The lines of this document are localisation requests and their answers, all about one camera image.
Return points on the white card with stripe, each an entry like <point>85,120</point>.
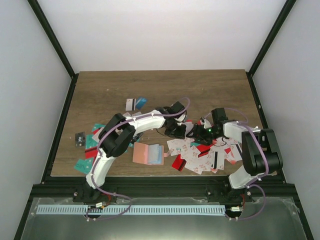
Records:
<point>130,104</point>

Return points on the blue card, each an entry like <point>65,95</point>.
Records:
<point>140,102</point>

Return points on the black aluminium frame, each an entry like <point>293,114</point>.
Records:
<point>155,186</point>

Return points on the pink leather card holder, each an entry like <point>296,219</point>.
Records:
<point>151,155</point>

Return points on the white floral VIP card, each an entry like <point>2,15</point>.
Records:
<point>175,146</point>

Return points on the teal card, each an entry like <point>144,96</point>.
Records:
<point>84,165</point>

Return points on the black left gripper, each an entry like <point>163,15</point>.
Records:
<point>179,134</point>

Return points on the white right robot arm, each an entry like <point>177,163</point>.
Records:
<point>261,154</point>

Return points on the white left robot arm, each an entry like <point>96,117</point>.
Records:
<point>120,131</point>

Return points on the light blue slotted rail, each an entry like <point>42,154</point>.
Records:
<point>152,210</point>

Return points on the black membership card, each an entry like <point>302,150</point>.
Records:
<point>80,139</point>

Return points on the red card with stripe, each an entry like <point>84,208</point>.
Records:
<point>179,163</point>

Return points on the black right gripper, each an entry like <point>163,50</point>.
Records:
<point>199,134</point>

